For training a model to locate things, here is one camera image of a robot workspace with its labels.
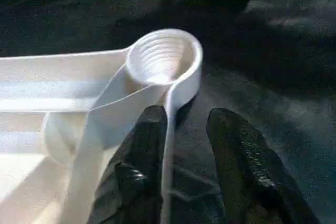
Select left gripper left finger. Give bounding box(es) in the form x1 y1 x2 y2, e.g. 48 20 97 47
87 104 169 224

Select white plastic table top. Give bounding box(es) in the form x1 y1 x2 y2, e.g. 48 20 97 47
0 27 205 224

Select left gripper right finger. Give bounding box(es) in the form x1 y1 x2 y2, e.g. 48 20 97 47
205 106 321 224

